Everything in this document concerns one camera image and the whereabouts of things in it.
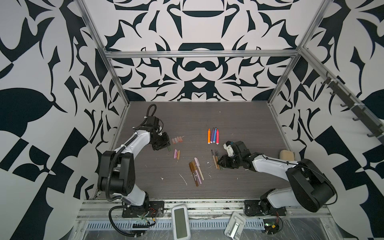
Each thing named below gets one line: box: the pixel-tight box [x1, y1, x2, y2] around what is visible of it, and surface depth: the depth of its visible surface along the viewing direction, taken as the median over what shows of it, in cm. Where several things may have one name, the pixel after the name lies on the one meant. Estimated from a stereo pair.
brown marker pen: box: [189, 162, 199, 187], surface depth 88 cm
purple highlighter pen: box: [210, 127, 215, 144], surface depth 101 cm
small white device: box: [224, 211, 246, 240], surface depth 70 cm
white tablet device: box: [171, 204, 191, 240], surface depth 69 cm
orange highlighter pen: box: [207, 128, 211, 145], surface depth 101 cm
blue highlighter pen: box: [213, 127, 217, 144], surface depth 103 cm
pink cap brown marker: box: [214, 150, 219, 164], surface depth 93 cm
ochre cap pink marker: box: [191, 160, 202, 185], surface depth 89 cm
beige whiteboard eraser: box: [279, 150, 295, 161], surface depth 91 cm
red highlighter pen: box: [216, 128, 220, 145], surface depth 101 cm
